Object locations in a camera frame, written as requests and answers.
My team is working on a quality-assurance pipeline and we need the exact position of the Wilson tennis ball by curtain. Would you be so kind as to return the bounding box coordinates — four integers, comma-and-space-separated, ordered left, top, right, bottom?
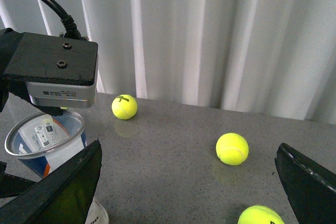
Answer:
111, 94, 138, 120

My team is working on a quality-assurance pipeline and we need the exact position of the white pleated curtain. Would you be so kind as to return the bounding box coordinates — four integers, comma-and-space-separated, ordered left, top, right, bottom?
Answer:
0, 0, 336, 125

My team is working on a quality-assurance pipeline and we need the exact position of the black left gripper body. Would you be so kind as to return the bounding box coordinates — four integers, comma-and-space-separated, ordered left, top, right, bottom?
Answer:
1, 28, 63, 116

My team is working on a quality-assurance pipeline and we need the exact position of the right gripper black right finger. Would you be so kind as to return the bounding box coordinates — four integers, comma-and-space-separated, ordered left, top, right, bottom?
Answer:
275, 143, 335, 223

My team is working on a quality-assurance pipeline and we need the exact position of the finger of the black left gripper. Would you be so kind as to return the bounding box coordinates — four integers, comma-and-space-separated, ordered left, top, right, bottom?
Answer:
0, 162, 36, 198

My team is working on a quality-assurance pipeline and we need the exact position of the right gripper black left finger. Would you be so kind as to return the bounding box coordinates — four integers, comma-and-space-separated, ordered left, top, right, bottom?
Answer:
1, 140, 102, 223

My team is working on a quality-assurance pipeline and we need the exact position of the clear tennis ball can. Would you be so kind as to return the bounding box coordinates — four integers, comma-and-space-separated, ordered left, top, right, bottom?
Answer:
4, 110, 109, 224

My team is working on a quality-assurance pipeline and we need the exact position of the tennis ball centre right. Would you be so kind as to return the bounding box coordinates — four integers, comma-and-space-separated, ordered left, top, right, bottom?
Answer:
216, 133, 249, 166

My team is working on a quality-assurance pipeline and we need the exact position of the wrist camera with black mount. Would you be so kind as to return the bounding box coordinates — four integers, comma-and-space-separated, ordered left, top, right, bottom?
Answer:
3, 33, 98, 108

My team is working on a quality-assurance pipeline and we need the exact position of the black camera cable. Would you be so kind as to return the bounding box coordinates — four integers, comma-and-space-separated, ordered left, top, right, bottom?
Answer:
0, 0, 82, 41

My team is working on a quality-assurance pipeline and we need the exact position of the tennis ball near bottom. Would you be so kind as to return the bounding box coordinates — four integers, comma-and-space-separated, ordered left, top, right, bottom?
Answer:
237, 205, 284, 224

